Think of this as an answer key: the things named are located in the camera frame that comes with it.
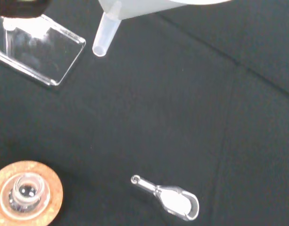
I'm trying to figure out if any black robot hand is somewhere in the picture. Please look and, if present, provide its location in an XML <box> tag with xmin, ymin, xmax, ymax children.
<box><xmin>0</xmin><ymin>0</ymin><xmax>52</xmax><ymax>18</ymax></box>

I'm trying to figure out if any clear glass round-bottom flask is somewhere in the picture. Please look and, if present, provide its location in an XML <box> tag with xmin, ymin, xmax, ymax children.
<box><xmin>0</xmin><ymin>173</ymin><xmax>52</xmax><ymax>221</ymax></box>

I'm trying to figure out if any clear glass weighing funnel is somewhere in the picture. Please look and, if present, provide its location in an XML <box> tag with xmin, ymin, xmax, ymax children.
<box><xmin>130</xmin><ymin>174</ymin><xmax>200</xmax><ymax>222</ymax></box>

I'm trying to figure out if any black cloth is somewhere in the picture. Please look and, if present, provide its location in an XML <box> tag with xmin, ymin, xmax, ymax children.
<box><xmin>0</xmin><ymin>0</ymin><xmax>289</xmax><ymax>226</ymax></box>

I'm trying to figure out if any white powder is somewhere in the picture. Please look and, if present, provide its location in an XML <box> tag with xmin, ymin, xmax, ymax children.
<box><xmin>162</xmin><ymin>189</ymin><xmax>192</xmax><ymax>216</ymax></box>

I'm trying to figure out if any round cork ring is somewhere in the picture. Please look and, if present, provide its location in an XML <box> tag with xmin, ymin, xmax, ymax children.
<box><xmin>0</xmin><ymin>160</ymin><xmax>64</xmax><ymax>226</ymax></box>

